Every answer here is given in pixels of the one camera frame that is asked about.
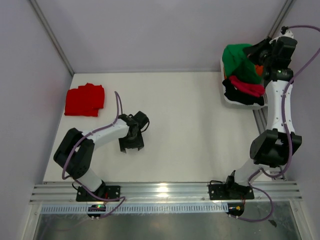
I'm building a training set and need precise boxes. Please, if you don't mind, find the right black controller board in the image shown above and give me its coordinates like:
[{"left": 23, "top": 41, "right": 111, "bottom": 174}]
[{"left": 226, "top": 202, "right": 245, "bottom": 217}]

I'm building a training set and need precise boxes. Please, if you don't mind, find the green t shirt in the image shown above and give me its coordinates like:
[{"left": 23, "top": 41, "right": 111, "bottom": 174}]
[{"left": 222, "top": 43, "right": 262, "bottom": 84}]

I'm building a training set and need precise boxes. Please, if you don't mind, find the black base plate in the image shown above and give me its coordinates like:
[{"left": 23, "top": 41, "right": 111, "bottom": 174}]
[
  {"left": 76, "top": 184, "right": 121, "bottom": 202},
  {"left": 208, "top": 183, "right": 255, "bottom": 200}
]

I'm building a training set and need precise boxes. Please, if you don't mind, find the white plastic basket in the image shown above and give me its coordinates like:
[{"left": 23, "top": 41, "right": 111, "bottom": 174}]
[{"left": 220, "top": 57, "right": 268, "bottom": 110}]

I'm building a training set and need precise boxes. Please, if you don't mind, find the aluminium front rail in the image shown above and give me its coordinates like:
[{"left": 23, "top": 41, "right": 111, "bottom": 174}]
[{"left": 29, "top": 181, "right": 303, "bottom": 204}]

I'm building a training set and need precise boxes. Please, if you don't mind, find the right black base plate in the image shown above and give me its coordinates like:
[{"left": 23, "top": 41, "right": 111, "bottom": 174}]
[{"left": 208, "top": 183, "right": 255, "bottom": 200}]

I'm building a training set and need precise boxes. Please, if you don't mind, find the folded red t shirt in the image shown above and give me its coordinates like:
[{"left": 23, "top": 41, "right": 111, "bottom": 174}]
[{"left": 64, "top": 83, "right": 105, "bottom": 117}]

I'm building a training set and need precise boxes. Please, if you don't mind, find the right corner frame post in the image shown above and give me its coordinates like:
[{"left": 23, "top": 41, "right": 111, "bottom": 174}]
[{"left": 267, "top": 0, "right": 296, "bottom": 37}]

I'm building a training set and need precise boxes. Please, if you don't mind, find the black t shirt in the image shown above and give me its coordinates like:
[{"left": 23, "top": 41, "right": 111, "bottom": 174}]
[{"left": 222, "top": 79, "right": 265, "bottom": 106}]

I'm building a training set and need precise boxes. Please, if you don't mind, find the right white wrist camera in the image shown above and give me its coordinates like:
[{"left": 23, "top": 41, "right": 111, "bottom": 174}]
[{"left": 280, "top": 26, "right": 294, "bottom": 39}]

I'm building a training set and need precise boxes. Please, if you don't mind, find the left black controller board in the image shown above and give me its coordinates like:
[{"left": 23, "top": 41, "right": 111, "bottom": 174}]
[{"left": 87, "top": 204, "right": 106, "bottom": 219}]

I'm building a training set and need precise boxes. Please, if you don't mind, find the left corner frame post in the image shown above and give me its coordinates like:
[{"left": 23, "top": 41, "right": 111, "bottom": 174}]
[{"left": 27, "top": 0, "right": 75, "bottom": 77}]

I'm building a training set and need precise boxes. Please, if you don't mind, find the pink t shirt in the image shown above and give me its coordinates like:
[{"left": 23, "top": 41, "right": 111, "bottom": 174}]
[{"left": 228, "top": 75, "right": 265, "bottom": 98}]

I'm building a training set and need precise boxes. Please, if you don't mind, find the orange t shirt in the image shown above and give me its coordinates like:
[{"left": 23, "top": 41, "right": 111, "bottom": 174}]
[{"left": 255, "top": 65, "right": 264, "bottom": 77}]

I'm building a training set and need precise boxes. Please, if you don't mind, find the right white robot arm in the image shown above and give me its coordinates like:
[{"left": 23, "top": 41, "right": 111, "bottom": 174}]
[{"left": 224, "top": 34, "right": 302, "bottom": 199}]

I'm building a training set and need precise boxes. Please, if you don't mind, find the black controller board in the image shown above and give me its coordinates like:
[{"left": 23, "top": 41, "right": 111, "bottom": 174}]
[
  {"left": 87, "top": 204, "right": 106, "bottom": 219},
  {"left": 226, "top": 202, "right": 245, "bottom": 217}
]

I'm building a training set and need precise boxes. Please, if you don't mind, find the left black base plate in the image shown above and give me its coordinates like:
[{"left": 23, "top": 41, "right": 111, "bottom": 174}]
[{"left": 76, "top": 184, "right": 121, "bottom": 202}]

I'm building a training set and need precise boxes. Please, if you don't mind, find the corner frame post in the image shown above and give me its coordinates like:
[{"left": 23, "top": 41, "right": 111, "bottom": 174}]
[
  {"left": 267, "top": 0, "right": 296, "bottom": 37},
  {"left": 27, "top": 0, "right": 75, "bottom": 77}
]

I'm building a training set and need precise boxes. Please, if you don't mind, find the white slotted cable duct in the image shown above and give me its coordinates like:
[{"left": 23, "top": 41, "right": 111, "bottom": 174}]
[{"left": 40, "top": 202, "right": 228, "bottom": 214}]

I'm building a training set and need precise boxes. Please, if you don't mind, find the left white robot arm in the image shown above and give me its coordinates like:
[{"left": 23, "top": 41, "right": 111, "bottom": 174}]
[{"left": 53, "top": 111, "right": 150, "bottom": 202}]

